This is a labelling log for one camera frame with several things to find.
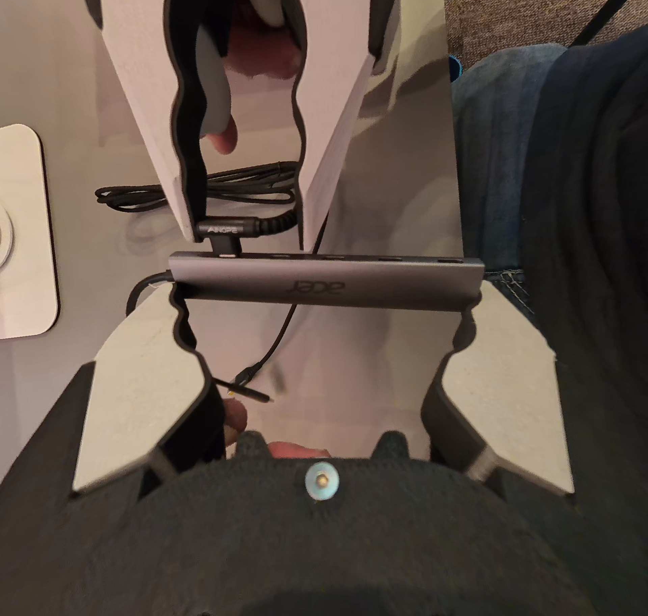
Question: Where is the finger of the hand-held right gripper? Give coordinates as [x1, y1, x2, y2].
[292, 0, 377, 252]
[97, 0, 210, 244]

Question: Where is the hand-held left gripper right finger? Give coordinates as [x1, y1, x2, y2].
[421, 280, 575, 495]

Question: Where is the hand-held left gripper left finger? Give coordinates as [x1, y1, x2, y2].
[71, 284, 225, 495]

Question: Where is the short black hub cable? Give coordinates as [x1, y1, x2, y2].
[126, 269, 179, 320]

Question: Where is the grey usb hub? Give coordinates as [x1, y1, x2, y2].
[167, 252, 487, 312]

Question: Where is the thick smooth black cable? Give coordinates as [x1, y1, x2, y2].
[94, 161, 331, 404]

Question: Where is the person's right hand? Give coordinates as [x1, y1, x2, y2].
[208, 0, 306, 158]

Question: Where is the person's left hand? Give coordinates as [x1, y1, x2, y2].
[221, 399, 331, 462]

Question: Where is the person's blue jeans leg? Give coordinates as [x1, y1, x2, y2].
[451, 42, 570, 321]

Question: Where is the white stand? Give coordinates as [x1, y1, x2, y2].
[0, 123, 60, 339]

